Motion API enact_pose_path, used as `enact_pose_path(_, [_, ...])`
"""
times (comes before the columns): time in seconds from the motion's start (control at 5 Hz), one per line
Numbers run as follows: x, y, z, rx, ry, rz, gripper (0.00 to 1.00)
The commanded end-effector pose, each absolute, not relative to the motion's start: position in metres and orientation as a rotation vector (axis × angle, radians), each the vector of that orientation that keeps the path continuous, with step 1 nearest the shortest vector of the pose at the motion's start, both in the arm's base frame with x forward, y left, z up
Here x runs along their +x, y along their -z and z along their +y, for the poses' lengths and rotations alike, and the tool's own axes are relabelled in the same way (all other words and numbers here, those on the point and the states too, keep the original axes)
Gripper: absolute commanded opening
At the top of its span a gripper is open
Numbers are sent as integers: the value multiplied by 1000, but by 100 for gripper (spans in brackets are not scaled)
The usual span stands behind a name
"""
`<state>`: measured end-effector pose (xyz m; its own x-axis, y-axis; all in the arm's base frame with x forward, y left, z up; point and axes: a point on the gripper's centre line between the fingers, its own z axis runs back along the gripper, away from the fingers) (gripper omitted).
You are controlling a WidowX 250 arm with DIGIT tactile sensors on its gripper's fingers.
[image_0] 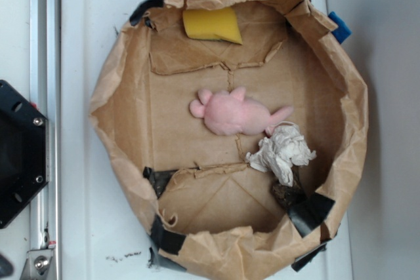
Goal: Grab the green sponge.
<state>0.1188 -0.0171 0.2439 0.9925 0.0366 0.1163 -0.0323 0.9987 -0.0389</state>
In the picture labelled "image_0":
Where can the metal corner bracket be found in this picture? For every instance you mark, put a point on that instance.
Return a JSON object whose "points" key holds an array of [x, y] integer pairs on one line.
{"points": [[37, 265]]}

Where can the blue tape piece right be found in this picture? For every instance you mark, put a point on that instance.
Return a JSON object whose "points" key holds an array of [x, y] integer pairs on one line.
{"points": [[342, 32]]}

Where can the brown paper bag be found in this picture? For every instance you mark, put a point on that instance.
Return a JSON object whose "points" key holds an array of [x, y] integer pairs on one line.
{"points": [[193, 191]]}

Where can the white plastic board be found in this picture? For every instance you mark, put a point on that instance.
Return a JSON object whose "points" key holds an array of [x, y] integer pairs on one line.
{"points": [[101, 238]]}

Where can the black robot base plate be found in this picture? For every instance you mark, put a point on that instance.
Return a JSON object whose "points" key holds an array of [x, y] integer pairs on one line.
{"points": [[23, 153]]}

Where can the aluminium extrusion rail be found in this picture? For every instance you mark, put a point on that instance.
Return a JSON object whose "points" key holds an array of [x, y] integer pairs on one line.
{"points": [[45, 58]]}

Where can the dark brown rock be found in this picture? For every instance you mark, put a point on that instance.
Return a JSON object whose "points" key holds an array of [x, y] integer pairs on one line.
{"points": [[289, 196]]}

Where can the yellow green sponge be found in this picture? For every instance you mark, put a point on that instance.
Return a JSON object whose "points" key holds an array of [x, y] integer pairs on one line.
{"points": [[220, 25]]}

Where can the crumpled white paper tissue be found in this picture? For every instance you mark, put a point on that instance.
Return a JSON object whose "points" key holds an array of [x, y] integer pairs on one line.
{"points": [[284, 149]]}

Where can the pink plush toy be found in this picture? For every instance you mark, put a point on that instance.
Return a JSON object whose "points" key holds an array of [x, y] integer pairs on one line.
{"points": [[227, 113]]}

